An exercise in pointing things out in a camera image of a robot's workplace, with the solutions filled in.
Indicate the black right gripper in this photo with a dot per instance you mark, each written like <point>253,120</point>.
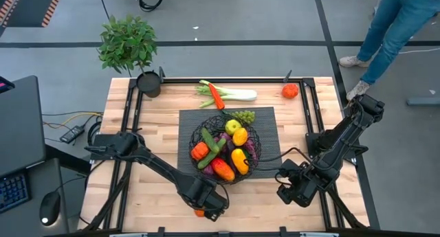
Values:
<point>302,183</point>

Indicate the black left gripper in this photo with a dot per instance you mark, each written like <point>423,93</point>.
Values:
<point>203,194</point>

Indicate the orange fruit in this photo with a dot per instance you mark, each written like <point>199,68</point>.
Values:
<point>199,213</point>

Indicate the red yellow mango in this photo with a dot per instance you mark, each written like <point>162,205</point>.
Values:
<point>222,169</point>

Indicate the yellow bell pepper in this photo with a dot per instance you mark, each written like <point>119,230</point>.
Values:
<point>239,161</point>

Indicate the orange pumpkin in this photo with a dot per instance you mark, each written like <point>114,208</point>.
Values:
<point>200,151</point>

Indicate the yellow lemon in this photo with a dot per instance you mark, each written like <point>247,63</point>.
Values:
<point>240,136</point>

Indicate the yellow-green apple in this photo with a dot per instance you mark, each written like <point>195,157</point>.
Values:
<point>232,126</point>

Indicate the green grape bunch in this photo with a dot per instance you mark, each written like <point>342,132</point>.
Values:
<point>244,116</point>

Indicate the red tomato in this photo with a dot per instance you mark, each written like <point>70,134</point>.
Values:
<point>290,91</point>

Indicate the orange carrot with leaves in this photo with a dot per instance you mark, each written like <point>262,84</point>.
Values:
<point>216,97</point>

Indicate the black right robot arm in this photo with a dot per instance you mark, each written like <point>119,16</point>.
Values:
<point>343,141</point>

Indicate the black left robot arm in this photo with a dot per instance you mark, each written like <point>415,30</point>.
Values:
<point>161,165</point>

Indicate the grey woven placemat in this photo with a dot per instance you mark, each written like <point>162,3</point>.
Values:
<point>271,127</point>

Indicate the black power adapter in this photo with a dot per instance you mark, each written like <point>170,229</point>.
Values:
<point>72,134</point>

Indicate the black computer mouse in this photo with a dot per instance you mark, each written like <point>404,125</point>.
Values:
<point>49,206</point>

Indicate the grey metal floor foot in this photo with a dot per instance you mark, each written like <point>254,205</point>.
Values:
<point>423,101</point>

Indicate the grey side desk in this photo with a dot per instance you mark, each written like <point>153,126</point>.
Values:
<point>48,177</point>

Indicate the green potted plant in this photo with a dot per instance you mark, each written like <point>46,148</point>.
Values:
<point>127,44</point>

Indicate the black keyboard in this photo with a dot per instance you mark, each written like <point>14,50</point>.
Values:
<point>13,190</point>

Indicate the person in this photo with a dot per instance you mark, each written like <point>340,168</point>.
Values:
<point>395,24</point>

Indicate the dark grey monitor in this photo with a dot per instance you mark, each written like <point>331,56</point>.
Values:
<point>20,127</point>

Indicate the black device red screen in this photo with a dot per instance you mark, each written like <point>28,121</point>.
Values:
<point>5,84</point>

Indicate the black orange striped floor mat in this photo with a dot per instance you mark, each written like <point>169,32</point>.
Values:
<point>27,7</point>

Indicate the black metal table frame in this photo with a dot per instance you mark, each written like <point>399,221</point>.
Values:
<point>261,80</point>

